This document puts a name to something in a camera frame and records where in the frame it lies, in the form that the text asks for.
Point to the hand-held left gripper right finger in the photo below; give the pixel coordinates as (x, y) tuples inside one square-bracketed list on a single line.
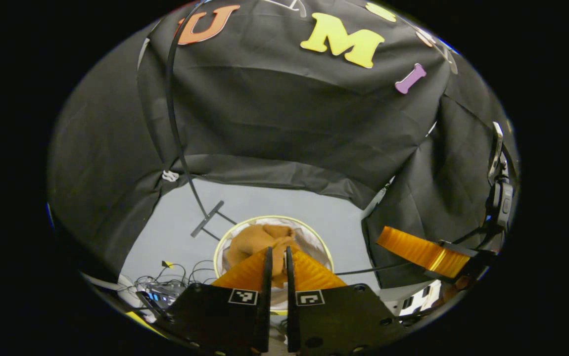
[(344, 321)]

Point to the black electronic box blue lights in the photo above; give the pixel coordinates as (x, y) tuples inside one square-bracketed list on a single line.
[(161, 295)]

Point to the black backdrop cloth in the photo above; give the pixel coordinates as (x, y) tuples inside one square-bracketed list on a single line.
[(264, 109)]

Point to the black clothes rack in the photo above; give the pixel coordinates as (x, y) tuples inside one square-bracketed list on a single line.
[(207, 218)]

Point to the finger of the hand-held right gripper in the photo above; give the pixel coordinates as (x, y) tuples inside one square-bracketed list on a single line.
[(418, 251)]

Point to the white power strip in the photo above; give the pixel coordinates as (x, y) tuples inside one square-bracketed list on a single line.
[(420, 299)]

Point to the small yellow tag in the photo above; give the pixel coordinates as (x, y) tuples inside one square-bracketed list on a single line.
[(166, 264)]

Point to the round mesh laundry hamper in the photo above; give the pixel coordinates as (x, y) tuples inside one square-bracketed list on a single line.
[(314, 242)]

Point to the brown shirt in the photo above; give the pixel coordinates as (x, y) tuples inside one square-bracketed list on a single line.
[(250, 242)]

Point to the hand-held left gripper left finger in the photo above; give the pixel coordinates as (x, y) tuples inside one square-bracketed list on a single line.
[(215, 321)]

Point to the grey device on stand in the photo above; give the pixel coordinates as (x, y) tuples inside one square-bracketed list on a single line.
[(502, 202)]

